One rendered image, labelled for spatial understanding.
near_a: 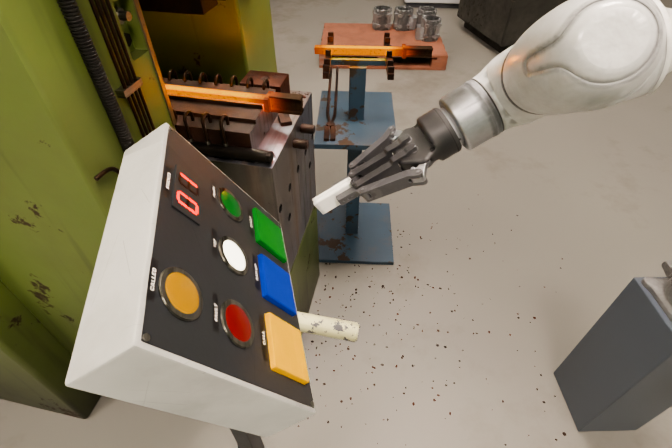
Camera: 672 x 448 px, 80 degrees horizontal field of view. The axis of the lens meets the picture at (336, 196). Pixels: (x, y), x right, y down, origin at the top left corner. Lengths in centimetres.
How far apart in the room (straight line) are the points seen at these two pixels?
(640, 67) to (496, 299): 156
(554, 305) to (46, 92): 187
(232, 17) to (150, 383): 101
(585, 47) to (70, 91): 66
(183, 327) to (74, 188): 45
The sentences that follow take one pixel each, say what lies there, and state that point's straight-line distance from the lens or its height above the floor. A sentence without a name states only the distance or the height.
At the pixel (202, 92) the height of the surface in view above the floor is 101.
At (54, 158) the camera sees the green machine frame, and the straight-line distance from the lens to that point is 78.
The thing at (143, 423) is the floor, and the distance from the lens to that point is 171.
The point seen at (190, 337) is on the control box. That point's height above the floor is 115.
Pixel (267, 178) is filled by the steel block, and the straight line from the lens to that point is 98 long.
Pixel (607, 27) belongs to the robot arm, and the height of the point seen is 138.
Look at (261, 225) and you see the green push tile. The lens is 65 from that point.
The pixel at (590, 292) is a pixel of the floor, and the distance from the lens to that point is 213.
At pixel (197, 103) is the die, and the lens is 110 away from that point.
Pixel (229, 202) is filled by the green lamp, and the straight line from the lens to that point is 61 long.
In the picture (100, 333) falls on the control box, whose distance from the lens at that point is 42.
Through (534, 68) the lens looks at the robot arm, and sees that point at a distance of 46.
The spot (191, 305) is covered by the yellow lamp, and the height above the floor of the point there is 115.
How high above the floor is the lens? 150
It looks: 42 degrees down
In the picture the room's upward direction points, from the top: straight up
